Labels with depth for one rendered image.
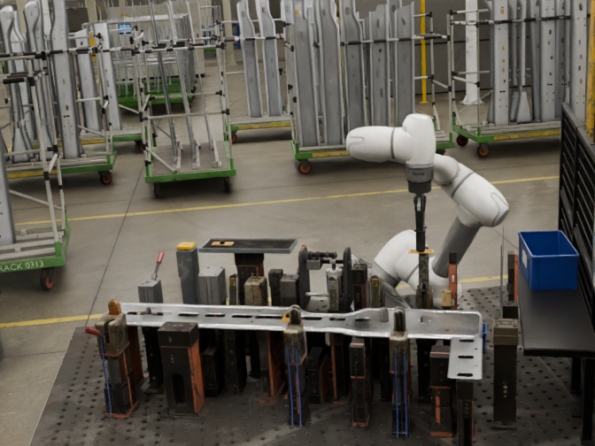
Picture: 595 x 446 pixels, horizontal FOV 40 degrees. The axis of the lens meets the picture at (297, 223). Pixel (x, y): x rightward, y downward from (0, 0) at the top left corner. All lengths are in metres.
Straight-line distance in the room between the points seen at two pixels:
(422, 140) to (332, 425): 0.99
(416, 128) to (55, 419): 1.62
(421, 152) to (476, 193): 0.54
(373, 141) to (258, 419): 1.03
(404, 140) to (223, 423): 1.14
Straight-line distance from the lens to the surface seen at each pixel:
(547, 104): 10.85
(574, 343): 2.62
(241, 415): 2.91
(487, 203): 3.07
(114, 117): 12.21
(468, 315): 2.86
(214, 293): 3.06
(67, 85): 10.23
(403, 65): 10.10
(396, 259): 3.58
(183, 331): 2.79
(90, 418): 3.04
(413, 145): 2.59
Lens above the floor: 2.11
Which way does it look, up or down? 16 degrees down
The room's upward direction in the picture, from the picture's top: 4 degrees counter-clockwise
